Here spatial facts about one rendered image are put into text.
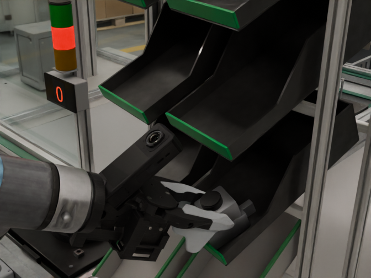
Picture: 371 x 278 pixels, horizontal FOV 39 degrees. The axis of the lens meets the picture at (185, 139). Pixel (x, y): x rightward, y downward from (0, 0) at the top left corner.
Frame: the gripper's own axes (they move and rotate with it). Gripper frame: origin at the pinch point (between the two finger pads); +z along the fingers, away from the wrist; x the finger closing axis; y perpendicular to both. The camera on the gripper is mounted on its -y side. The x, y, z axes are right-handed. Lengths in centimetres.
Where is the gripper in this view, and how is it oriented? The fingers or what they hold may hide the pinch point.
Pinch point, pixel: (217, 207)
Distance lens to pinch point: 72.2
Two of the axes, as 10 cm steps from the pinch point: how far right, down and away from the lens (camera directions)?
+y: -4.2, 8.6, 2.7
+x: 4.5, 4.6, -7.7
